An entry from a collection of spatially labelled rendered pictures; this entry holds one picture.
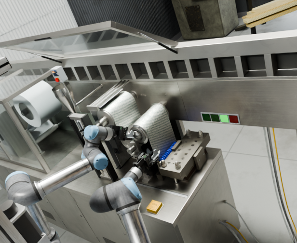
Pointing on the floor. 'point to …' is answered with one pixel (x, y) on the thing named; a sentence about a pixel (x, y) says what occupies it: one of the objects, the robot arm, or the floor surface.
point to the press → (206, 18)
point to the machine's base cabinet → (213, 218)
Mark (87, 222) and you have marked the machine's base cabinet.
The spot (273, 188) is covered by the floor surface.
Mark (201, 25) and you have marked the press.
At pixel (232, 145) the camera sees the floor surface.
